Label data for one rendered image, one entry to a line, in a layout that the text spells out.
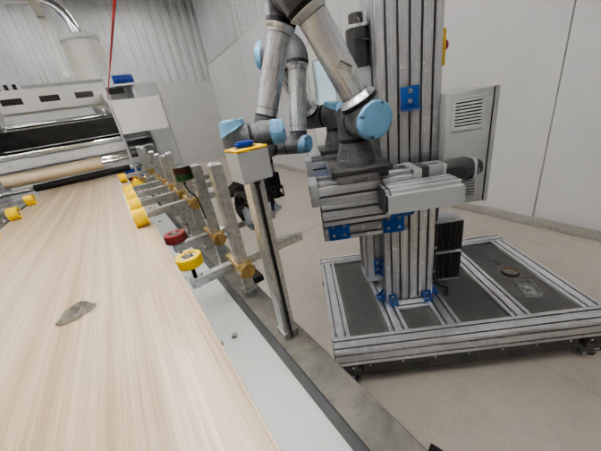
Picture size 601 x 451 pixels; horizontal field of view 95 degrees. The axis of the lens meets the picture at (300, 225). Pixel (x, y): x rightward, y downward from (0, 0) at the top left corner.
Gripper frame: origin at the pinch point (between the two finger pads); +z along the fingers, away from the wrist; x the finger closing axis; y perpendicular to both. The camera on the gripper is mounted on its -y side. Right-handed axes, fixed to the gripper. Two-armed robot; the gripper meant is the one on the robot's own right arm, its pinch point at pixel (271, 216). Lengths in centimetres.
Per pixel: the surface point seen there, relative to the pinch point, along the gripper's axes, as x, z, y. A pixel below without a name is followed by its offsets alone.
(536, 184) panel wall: -32, 46, 227
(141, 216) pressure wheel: 21, -13, -50
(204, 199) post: -5.7, -18.9, -28.3
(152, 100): 247, -73, 5
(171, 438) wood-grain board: -79, -8, -58
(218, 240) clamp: -8.5, -2.1, -28.4
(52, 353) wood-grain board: -45, -8, -75
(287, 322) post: -57, 7, -28
